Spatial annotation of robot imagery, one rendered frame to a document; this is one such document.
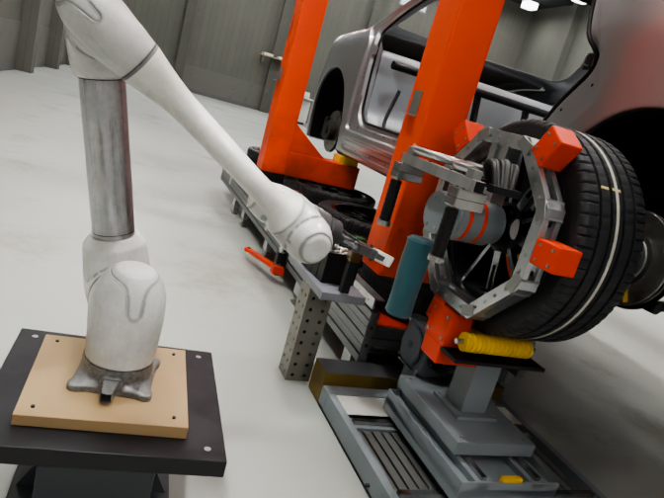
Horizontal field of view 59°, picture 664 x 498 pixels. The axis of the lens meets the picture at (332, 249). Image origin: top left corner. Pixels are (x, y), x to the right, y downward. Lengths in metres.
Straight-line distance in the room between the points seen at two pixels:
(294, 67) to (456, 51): 1.93
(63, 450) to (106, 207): 0.54
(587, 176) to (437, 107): 0.64
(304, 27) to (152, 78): 2.70
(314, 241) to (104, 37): 0.56
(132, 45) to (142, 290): 0.50
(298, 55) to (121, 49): 2.72
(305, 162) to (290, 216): 2.74
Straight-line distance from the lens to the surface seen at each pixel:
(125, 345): 1.38
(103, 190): 1.48
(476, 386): 2.01
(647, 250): 2.10
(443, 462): 1.88
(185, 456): 1.33
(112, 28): 1.26
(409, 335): 2.20
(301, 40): 3.91
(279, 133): 3.91
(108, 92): 1.43
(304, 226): 1.25
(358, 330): 2.42
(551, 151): 1.63
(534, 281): 1.64
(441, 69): 2.09
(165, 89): 1.29
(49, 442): 1.33
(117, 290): 1.35
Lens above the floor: 1.07
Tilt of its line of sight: 14 degrees down
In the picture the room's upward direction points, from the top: 16 degrees clockwise
